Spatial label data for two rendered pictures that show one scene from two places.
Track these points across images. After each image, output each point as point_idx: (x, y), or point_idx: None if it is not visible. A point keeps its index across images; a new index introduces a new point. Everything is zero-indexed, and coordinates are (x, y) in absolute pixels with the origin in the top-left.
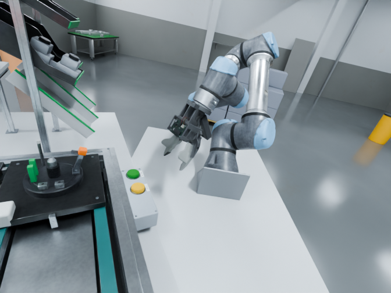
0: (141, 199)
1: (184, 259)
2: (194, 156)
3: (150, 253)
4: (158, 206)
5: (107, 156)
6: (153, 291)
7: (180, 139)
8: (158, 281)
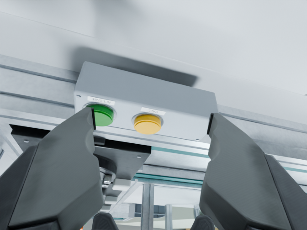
0: (175, 127)
1: (283, 66)
2: (277, 163)
3: (227, 92)
4: (165, 37)
5: (13, 120)
6: (258, 107)
7: (93, 201)
8: (258, 100)
